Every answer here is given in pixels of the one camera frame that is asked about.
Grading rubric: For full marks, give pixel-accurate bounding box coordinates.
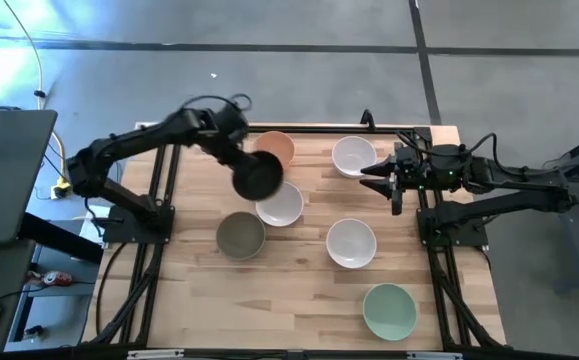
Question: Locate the white bowl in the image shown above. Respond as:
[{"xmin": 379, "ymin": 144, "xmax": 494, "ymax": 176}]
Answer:
[
  {"xmin": 331, "ymin": 135, "xmax": 379, "ymax": 179},
  {"xmin": 255, "ymin": 180, "xmax": 305, "ymax": 228},
  {"xmin": 325, "ymin": 218, "xmax": 378, "ymax": 270}
]

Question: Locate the yellow power strip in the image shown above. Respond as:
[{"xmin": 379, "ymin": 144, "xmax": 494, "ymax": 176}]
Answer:
[{"xmin": 51, "ymin": 177, "xmax": 74, "ymax": 200}]

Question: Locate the small red object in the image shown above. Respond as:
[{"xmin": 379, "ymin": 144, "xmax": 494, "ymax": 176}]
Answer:
[{"xmin": 42, "ymin": 269, "xmax": 74, "ymax": 288}]

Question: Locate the yellow floor cable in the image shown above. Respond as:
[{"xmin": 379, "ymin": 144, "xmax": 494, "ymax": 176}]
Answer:
[{"xmin": 1, "ymin": 0, "xmax": 70, "ymax": 191}]

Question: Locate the black bowl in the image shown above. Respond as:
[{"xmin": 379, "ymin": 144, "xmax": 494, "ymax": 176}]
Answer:
[{"xmin": 231, "ymin": 150, "xmax": 285, "ymax": 202}]

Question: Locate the black desk beam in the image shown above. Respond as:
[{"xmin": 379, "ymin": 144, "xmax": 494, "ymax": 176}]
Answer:
[{"xmin": 16, "ymin": 212, "xmax": 105, "ymax": 265}]

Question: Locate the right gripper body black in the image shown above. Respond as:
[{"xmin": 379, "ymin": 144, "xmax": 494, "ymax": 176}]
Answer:
[{"xmin": 391, "ymin": 144, "xmax": 428, "ymax": 216}]

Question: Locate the mint green bowl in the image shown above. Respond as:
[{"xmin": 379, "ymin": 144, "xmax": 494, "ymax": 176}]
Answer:
[{"xmin": 362, "ymin": 282, "xmax": 419, "ymax": 342}]

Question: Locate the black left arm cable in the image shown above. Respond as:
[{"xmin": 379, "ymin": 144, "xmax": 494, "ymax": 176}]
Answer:
[{"xmin": 181, "ymin": 92, "xmax": 253, "ymax": 114}]

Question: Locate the grey cabinet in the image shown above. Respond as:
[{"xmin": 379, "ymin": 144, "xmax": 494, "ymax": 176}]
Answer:
[{"xmin": 3, "ymin": 219, "xmax": 101, "ymax": 354}]

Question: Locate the silver frame bracket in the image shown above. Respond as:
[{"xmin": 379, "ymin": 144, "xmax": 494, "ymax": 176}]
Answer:
[
  {"xmin": 407, "ymin": 351, "xmax": 463, "ymax": 360},
  {"xmin": 127, "ymin": 349, "xmax": 185, "ymax": 360}
]

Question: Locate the peach bowl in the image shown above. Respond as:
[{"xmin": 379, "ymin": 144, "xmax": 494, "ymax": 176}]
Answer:
[{"xmin": 252, "ymin": 130, "xmax": 297, "ymax": 169}]

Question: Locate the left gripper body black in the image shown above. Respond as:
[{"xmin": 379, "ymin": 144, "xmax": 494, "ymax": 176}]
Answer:
[{"xmin": 196, "ymin": 102, "xmax": 251, "ymax": 162}]

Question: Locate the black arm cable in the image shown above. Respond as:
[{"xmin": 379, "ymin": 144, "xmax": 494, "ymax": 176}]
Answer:
[
  {"xmin": 181, "ymin": 92, "xmax": 253, "ymax": 114},
  {"xmin": 396, "ymin": 130, "xmax": 526, "ymax": 177}
]

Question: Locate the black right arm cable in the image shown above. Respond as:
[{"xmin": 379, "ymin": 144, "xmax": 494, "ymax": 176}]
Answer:
[{"xmin": 396, "ymin": 130, "xmax": 526, "ymax": 177}]

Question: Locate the olive green bowl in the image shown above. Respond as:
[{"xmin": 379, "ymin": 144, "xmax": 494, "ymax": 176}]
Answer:
[{"xmin": 215, "ymin": 211, "xmax": 267, "ymax": 261}]

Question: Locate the black aluminium table frame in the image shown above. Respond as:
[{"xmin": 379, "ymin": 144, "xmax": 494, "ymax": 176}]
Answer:
[{"xmin": 81, "ymin": 122, "xmax": 509, "ymax": 360}]

